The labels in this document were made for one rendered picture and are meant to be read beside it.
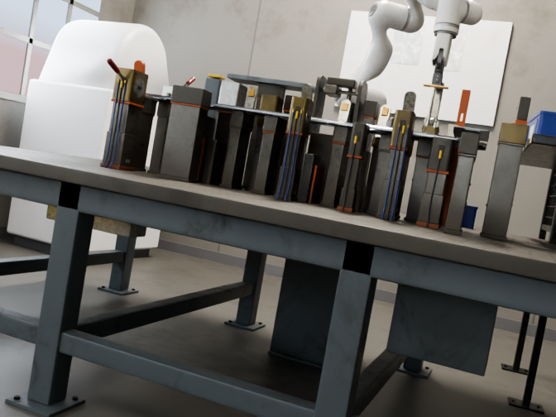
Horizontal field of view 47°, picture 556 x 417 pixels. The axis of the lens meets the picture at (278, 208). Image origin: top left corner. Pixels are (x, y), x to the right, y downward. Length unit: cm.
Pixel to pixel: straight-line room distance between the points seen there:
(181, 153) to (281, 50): 296
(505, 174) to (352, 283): 75
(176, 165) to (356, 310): 100
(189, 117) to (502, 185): 107
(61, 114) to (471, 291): 342
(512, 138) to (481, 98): 262
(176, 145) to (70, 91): 221
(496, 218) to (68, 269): 129
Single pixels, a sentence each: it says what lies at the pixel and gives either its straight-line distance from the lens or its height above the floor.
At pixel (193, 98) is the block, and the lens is 229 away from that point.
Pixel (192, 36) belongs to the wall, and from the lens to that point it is 551.
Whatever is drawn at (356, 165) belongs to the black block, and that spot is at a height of 85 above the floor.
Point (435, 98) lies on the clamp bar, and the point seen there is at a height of 115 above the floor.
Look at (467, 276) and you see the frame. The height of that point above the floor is 63.
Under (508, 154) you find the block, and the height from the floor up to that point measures 97.
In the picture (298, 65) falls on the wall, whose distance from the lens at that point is 507.
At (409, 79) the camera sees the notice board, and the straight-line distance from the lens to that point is 481.
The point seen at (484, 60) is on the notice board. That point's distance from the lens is 477.
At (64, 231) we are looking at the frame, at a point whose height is 52.
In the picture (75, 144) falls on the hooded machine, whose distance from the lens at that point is 436.
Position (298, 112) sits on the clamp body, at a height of 99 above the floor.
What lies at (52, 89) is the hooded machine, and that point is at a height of 107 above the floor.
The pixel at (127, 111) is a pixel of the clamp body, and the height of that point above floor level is 91.
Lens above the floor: 78
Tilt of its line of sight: 3 degrees down
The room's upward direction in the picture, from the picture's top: 10 degrees clockwise
